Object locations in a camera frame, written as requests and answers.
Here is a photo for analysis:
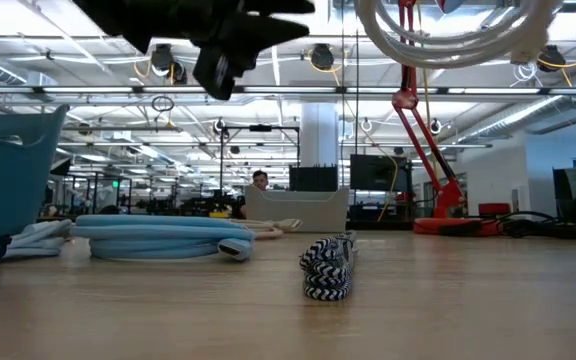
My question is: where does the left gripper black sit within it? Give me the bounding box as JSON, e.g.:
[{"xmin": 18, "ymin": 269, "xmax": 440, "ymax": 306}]
[{"xmin": 135, "ymin": 0, "xmax": 317, "ymax": 101}]

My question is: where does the white USB cable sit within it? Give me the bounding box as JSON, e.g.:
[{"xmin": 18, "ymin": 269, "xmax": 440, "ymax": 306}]
[{"xmin": 355, "ymin": 0, "xmax": 564, "ymax": 69}]

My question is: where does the beige USB cable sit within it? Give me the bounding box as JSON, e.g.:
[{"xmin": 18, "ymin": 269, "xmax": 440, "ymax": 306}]
[{"xmin": 227, "ymin": 218, "xmax": 303, "ymax": 240}]

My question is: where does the light blue cable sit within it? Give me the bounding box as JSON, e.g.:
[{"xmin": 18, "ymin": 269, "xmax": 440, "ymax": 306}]
[{"xmin": 70, "ymin": 214, "xmax": 257, "ymax": 264}]

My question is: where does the black white braided cable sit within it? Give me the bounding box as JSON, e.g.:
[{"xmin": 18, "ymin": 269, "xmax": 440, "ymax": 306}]
[{"xmin": 299, "ymin": 230, "xmax": 358, "ymax": 302}]

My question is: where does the white cable black tie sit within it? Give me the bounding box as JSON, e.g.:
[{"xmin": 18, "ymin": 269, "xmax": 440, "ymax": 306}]
[{"xmin": 0, "ymin": 218, "xmax": 73, "ymax": 269}]

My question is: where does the red desk lamp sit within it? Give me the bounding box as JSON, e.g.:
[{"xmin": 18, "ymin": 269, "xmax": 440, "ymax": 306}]
[{"xmin": 391, "ymin": 0, "xmax": 503, "ymax": 236}]

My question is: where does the black cabinet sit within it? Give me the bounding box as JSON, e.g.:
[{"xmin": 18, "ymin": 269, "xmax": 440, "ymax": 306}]
[{"xmin": 288, "ymin": 166, "xmax": 339, "ymax": 193}]

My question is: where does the black background monitor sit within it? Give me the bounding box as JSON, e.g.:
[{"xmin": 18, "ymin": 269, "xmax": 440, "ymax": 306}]
[{"xmin": 350, "ymin": 154, "xmax": 412, "ymax": 193}]

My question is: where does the grey plastic bin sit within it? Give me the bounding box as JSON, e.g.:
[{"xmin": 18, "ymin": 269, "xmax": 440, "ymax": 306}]
[{"xmin": 244, "ymin": 185, "xmax": 350, "ymax": 234}]

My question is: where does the red box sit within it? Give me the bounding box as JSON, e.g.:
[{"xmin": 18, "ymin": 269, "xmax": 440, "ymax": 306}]
[{"xmin": 477, "ymin": 202, "xmax": 512, "ymax": 217}]

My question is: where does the teal plastic bin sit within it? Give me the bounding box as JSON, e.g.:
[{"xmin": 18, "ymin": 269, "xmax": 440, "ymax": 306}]
[{"xmin": 0, "ymin": 103, "xmax": 71, "ymax": 241}]

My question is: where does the black ceiling cable reel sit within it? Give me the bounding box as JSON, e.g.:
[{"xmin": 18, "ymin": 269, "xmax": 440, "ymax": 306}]
[
  {"xmin": 540, "ymin": 45, "xmax": 567, "ymax": 74},
  {"xmin": 310, "ymin": 43, "xmax": 336, "ymax": 71},
  {"xmin": 150, "ymin": 47, "xmax": 189, "ymax": 86}
]

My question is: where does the black background rig frame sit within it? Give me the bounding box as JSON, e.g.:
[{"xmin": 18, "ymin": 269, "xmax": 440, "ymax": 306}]
[{"xmin": 220, "ymin": 124, "xmax": 302, "ymax": 201}]

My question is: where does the black lamp cord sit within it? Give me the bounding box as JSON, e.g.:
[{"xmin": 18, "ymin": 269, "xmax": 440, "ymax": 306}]
[{"xmin": 437, "ymin": 210, "xmax": 564, "ymax": 239}]

